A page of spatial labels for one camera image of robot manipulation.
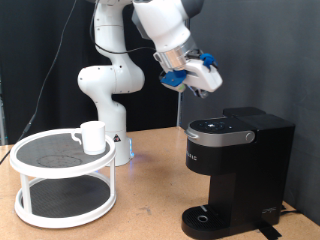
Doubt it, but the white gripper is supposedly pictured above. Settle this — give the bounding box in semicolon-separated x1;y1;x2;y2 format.
184;59;224;100

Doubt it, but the Keurig lid with silver handle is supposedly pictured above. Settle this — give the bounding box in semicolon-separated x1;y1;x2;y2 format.
185;116;257;148

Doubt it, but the black Keurig coffee machine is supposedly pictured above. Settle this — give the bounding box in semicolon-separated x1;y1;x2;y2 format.
181;106;296;240

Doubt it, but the white mug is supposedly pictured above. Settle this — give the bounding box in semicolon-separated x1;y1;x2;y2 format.
70;120;108;156

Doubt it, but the black tape strip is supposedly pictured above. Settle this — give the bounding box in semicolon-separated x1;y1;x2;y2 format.
256;220;283;240

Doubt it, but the white two-tier turntable stand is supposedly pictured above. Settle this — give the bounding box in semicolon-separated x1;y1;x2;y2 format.
9;128;118;229

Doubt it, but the black curtain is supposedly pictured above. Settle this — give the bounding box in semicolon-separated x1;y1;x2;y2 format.
0;0;185;145

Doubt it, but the silver metal frame post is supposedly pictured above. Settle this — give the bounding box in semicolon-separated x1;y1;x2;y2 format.
0;74;7;146
175;91;188;128

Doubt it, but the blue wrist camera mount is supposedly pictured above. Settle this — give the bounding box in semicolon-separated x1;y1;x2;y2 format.
159;69;188;94

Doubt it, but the blue cable clip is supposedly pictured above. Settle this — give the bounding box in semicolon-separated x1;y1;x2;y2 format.
199;53;218;70

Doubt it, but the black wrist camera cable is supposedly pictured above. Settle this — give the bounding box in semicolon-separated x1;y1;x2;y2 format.
89;9;158;56

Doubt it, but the black power cord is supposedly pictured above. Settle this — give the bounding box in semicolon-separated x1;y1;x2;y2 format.
279;203;301;216

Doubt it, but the black cable with inline connector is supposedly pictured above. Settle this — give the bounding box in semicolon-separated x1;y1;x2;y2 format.
0;0;79;164

